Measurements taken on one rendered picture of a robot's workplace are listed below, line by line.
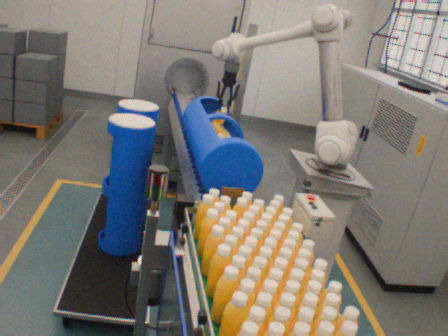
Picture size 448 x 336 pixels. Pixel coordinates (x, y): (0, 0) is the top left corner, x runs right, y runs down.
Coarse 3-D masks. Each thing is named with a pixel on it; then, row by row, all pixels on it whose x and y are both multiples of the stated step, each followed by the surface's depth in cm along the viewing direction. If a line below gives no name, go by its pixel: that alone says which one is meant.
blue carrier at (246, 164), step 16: (208, 96) 261; (192, 112) 243; (208, 112) 266; (192, 128) 225; (208, 128) 206; (240, 128) 224; (192, 144) 215; (208, 144) 190; (224, 144) 183; (240, 144) 184; (208, 160) 184; (224, 160) 185; (240, 160) 187; (256, 160) 188; (208, 176) 187; (224, 176) 188; (240, 176) 190; (256, 176) 191; (208, 192) 190
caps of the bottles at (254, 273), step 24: (288, 240) 143; (240, 264) 125; (264, 264) 127; (264, 288) 117; (288, 288) 118; (312, 288) 119; (336, 288) 121; (264, 312) 105; (288, 312) 107; (312, 312) 108; (336, 312) 110
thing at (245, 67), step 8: (256, 24) 306; (248, 32) 305; (256, 32) 304; (248, 56) 310; (248, 64) 312; (240, 72) 316; (248, 72) 314; (240, 80) 316; (240, 88) 318; (240, 96) 321; (240, 104) 323; (232, 112) 327; (240, 112) 325
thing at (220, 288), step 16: (208, 240) 142; (224, 240) 143; (240, 240) 143; (208, 256) 143; (224, 256) 130; (256, 256) 136; (272, 256) 140; (208, 272) 145; (224, 272) 131; (240, 272) 126; (288, 272) 133; (304, 272) 131; (208, 288) 134; (224, 288) 120; (240, 288) 116; (256, 288) 121; (304, 288) 128; (224, 304) 121; (256, 304) 112; (272, 304) 117; (304, 304) 114; (320, 304) 118; (224, 320) 111; (240, 320) 109; (272, 320) 107; (288, 320) 107; (304, 320) 108; (320, 320) 110; (336, 320) 114; (352, 320) 111
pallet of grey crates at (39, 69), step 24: (0, 24) 487; (0, 48) 440; (24, 48) 472; (48, 48) 484; (0, 72) 450; (24, 72) 453; (48, 72) 460; (0, 96) 461; (24, 96) 463; (48, 96) 475; (0, 120) 470; (24, 120) 474; (48, 120) 490
